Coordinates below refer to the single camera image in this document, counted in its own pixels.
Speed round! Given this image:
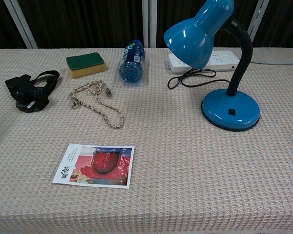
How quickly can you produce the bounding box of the blue desk lamp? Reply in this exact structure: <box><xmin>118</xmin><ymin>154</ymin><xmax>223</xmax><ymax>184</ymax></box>
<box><xmin>163</xmin><ymin>0</ymin><xmax>261</xmax><ymax>132</ymax></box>

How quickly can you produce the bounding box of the blue plastic water bottle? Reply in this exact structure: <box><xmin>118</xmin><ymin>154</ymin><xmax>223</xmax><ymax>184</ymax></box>
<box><xmin>118</xmin><ymin>39</ymin><xmax>146</xmax><ymax>86</ymax></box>

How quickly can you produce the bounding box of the beige woven tablecloth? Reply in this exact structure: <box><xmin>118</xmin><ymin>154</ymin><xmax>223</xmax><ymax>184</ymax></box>
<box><xmin>0</xmin><ymin>47</ymin><xmax>293</xmax><ymax>234</ymax></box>

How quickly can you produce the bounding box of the red printed postcard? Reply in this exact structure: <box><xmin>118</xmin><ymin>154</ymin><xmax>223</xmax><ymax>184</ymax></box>
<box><xmin>52</xmin><ymin>143</ymin><xmax>135</xmax><ymax>190</ymax></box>

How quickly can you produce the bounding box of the yellow green scrubbing sponge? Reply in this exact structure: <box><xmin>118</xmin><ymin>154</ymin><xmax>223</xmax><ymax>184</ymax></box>
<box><xmin>65</xmin><ymin>52</ymin><xmax>107</xmax><ymax>79</ymax></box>

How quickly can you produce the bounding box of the white power strip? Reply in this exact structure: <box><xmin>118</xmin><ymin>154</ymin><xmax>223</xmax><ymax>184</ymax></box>
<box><xmin>167</xmin><ymin>50</ymin><xmax>240</xmax><ymax>75</ymax></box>

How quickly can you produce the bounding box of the dark brown curtain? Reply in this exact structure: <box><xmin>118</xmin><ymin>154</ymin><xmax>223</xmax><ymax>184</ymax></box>
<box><xmin>0</xmin><ymin>0</ymin><xmax>293</xmax><ymax>52</ymax></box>

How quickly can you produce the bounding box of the black lamp power cord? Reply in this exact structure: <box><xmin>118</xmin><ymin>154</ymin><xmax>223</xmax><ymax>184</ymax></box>
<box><xmin>167</xmin><ymin>68</ymin><xmax>230</xmax><ymax>90</ymax></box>

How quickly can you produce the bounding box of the beige braided rope lanyard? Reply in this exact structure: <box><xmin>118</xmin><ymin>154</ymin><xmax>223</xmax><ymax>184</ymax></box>
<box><xmin>68</xmin><ymin>80</ymin><xmax>125</xmax><ymax>130</ymax></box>

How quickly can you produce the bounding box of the white metal frame post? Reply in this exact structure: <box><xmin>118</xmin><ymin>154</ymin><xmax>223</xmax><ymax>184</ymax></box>
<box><xmin>247</xmin><ymin>0</ymin><xmax>270</xmax><ymax>42</ymax></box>
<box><xmin>3</xmin><ymin>0</ymin><xmax>38</xmax><ymax>49</ymax></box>
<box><xmin>142</xmin><ymin>0</ymin><xmax>158</xmax><ymax>48</ymax></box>

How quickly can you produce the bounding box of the black strap harness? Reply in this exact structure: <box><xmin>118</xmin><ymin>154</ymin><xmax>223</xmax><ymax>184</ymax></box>
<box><xmin>4</xmin><ymin>70</ymin><xmax>61</xmax><ymax>114</ymax></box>

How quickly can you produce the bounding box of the grey power strip cable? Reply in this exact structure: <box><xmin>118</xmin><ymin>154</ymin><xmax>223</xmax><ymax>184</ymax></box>
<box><xmin>250</xmin><ymin>59</ymin><xmax>293</xmax><ymax>66</ymax></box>

